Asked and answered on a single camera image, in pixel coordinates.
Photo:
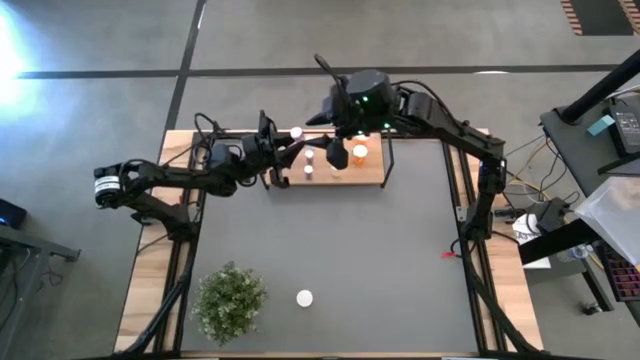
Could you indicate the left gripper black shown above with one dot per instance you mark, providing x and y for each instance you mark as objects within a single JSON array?
[{"x": 257, "y": 150}]

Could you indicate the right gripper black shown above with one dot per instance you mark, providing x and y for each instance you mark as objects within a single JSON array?
[{"x": 372, "y": 100}]

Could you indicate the teal pill bottle white cap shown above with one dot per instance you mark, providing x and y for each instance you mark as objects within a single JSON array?
[{"x": 296, "y": 132}]

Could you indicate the purple pill bottle white cap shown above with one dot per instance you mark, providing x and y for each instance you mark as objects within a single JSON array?
[{"x": 308, "y": 170}]

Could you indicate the large orange pill bottle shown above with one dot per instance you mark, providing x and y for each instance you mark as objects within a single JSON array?
[
  {"x": 360, "y": 151},
  {"x": 304, "y": 298}
]

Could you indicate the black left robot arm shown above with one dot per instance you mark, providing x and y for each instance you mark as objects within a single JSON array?
[{"x": 165, "y": 175}]

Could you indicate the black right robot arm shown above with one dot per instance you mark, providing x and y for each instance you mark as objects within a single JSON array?
[{"x": 450, "y": 127}]

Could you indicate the green artificial potted plant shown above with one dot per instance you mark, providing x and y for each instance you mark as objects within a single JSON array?
[{"x": 227, "y": 302}]

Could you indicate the white printed paper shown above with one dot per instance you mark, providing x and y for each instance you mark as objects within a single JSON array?
[{"x": 525, "y": 235}]

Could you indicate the black power supply box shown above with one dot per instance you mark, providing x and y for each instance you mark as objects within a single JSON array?
[{"x": 552, "y": 212}]

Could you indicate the black side table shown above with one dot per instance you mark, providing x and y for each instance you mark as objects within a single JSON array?
[{"x": 575, "y": 145}]

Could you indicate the black stand beam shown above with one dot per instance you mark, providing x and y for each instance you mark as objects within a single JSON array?
[{"x": 555, "y": 242}]

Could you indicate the small teal box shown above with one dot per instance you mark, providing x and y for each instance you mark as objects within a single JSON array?
[{"x": 601, "y": 125}]

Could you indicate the clear plastic bottle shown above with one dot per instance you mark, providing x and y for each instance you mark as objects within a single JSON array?
[{"x": 575, "y": 253}]

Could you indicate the black round pole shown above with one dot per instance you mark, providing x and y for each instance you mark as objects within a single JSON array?
[{"x": 600, "y": 90}]

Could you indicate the grey desk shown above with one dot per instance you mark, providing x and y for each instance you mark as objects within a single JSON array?
[{"x": 25, "y": 240}]

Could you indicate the black device blue light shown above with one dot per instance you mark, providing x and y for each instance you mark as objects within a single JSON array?
[{"x": 11, "y": 212}]

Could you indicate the dark rug red striped edges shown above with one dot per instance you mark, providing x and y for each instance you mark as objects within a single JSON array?
[{"x": 600, "y": 17}]

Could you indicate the clear plastic sheet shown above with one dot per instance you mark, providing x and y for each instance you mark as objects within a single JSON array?
[{"x": 615, "y": 215}]

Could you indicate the black power adapter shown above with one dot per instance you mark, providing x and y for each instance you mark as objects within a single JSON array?
[{"x": 627, "y": 127}]

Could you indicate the black caster foot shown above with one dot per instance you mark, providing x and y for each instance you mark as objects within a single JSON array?
[{"x": 590, "y": 307}]

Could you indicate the black slotted rack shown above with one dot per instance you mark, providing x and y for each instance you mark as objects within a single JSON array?
[{"x": 622, "y": 275}]

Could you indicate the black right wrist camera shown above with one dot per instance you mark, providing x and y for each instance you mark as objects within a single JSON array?
[{"x": 339, "y": 105}]

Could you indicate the wooden shelf black metal frame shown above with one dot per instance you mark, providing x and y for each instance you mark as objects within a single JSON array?
[{"x": 370, "y": 175}]

